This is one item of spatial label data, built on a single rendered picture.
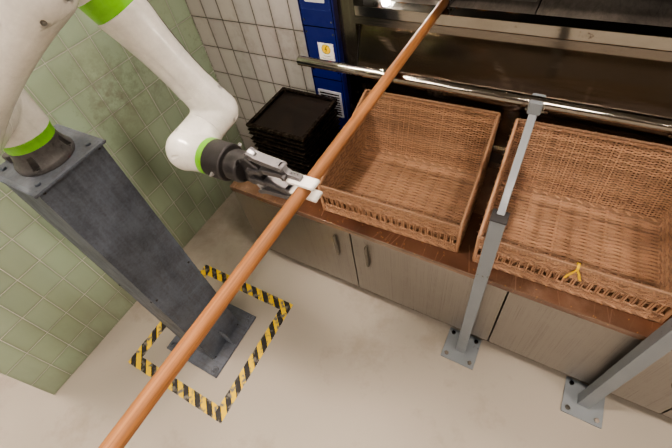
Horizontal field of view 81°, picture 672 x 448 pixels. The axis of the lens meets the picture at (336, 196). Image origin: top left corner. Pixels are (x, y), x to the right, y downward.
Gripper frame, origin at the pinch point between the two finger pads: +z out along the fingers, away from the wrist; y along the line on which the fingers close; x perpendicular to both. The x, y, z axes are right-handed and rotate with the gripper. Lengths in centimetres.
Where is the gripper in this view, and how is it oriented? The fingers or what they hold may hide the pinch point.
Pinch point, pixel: (304, 187)
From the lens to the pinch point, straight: 85.4
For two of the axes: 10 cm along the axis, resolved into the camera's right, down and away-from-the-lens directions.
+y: 1.3, 6.5, 7.5
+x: -4.7, 7.0, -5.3
